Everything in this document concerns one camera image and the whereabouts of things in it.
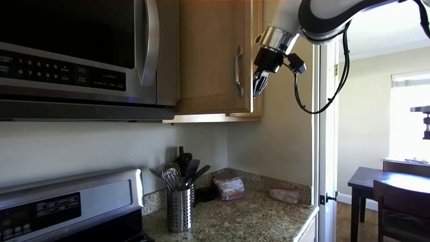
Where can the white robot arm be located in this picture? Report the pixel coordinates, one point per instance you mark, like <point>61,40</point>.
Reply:
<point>317,21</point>

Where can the stainless steel stove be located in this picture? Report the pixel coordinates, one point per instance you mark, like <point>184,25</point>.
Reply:
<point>92,208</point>

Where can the dark wooden chair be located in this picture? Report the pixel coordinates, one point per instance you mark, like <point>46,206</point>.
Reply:
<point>402,214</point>

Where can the front steel utensil holder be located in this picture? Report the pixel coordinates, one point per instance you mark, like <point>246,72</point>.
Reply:
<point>179,210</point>

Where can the white door frame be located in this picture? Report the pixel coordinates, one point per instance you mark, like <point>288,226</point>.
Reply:
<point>325,138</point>

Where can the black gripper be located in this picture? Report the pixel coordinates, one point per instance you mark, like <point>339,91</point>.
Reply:
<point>269,62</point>

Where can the left metal door handle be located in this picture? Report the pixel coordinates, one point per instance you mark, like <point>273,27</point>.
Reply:
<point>237,72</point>

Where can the steel utensil holder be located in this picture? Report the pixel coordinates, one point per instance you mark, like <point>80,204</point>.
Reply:
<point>194,196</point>
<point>179,210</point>

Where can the stainless steel microwave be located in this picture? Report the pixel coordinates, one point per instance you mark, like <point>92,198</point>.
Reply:
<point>89,60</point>

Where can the dark wooden table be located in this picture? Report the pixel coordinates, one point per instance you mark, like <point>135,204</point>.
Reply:
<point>362,185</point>

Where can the plastic wrapped bread bag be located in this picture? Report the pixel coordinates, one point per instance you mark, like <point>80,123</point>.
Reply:
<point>230,189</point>

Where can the rear steel utensil holder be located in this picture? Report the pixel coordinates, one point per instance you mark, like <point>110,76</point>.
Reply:
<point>194,196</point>

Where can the left wooden cabinet door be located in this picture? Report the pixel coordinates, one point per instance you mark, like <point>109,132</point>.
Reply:
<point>210,34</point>

